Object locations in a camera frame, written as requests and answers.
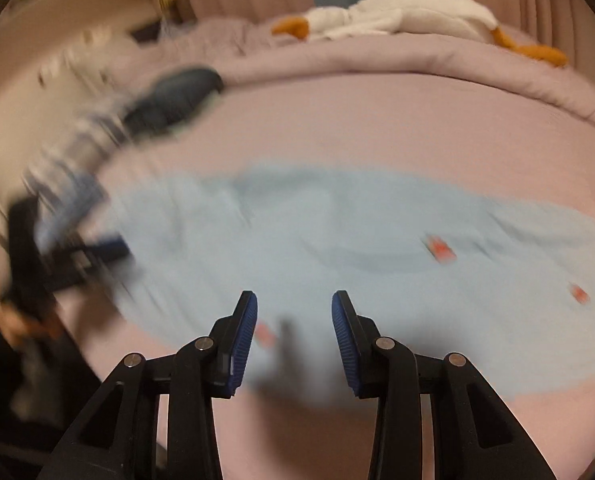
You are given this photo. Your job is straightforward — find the dark blue cloth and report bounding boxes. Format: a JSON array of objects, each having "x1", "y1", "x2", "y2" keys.
[{"x1": 122, "y1": 65, "x2": 225, "y2": 138}]

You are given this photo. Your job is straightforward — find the lilac quilt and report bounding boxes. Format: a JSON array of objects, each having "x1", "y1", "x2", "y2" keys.
[{"x1": 142, "y1": 17, "x2": 595, "y2": 133}]

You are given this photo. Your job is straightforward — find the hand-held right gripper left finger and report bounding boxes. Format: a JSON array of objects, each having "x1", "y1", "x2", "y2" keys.
[{"x1": 37, "y1": 290, "x2": 258, "y2": 480}]

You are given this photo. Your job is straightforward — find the person's left forearm plaid sleeve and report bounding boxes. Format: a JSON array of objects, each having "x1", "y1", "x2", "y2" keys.
[{"x1": 22, "y1": 105, "x2": 143, "y2": 246}]

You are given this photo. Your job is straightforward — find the white goose plush toy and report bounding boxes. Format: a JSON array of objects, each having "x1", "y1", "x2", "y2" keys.
[{"x1": 272, "y1": 0, "x2": 569, "y2": 68}]

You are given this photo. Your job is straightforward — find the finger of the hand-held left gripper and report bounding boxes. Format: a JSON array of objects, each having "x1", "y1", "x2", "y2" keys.
[{"x1": 84, "y1": 240, "x2": 132, "y2": 267}]

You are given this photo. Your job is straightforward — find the white cloth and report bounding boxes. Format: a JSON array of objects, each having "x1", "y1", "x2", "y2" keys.
[{"x1": 37, "y1": 27, "x2": 123, "y2": 88}]

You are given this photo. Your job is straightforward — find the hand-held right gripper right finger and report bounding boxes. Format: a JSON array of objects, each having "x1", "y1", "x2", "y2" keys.
[{"x1": 331, "y1": 290, "x2": 558, "y2": 480}]

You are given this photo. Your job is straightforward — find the person's dark clothing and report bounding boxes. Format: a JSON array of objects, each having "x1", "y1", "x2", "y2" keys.
[{"x1": 0, "y1": 310, "x2": 108, "y2": 480}]

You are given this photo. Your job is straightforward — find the light blue denim pants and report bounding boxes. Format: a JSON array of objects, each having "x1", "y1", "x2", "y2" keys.
[{"x1": 104, "y1": 162, "x2": 595, "y2": 406}]

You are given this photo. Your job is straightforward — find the pink bed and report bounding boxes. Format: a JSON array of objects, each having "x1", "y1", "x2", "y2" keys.
[{"x1": 82, "y1": 75, "x2": 595, "y2": 480}]

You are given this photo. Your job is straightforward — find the person's left hand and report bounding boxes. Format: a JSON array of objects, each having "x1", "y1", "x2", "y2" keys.
[{"x1": 0, "y1": 304, "x2": 64, "y2": 344}]

